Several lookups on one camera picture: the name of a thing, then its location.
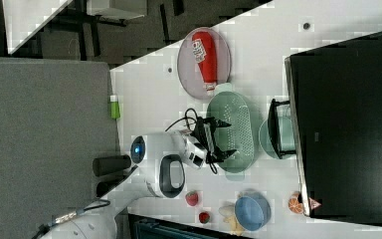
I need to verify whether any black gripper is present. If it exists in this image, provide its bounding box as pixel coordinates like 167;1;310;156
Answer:
191;117;236;163

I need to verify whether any green oval strainer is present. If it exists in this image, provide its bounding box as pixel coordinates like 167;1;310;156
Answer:
207;83;256;181

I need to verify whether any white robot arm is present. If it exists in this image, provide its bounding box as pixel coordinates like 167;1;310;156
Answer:
32;117;235;239

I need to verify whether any green mug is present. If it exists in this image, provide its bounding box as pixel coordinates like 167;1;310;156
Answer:
259;117;295;159

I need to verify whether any large red strawberry toy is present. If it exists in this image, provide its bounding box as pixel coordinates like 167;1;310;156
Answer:
185;191;199;206

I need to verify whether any peeled banana toy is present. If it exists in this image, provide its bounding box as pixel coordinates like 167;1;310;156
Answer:
219;205;245;236

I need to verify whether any blue bowl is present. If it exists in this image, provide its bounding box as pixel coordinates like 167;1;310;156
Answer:
234;191;272;231

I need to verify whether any small red strawberry toy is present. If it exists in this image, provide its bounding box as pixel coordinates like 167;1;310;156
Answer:
199;212;210;224

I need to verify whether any grey round plate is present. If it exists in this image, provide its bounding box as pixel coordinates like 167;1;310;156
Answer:
177;27;231;100

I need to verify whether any red ketchup bottle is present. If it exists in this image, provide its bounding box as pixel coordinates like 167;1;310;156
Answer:
192;31;218;95

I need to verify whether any orange slice toy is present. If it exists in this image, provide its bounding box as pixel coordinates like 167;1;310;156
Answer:
287;192;303;214

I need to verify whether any green bottle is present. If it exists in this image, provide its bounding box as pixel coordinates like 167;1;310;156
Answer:
109;95;120;120

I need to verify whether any black cylinder upper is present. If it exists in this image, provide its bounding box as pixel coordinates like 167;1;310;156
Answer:
93;155;131;176

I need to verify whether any black cylinder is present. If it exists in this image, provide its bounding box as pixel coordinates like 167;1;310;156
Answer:
95;180;120;197
93;155;131;176

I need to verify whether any black toaster oven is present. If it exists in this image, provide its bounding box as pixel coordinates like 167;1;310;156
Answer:
285;31;382;226

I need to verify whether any black cylinder lower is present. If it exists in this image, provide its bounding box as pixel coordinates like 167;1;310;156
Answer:
95;180;120;197

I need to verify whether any grey partition panel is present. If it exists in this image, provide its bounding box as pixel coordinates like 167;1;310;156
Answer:
0;58;117;239

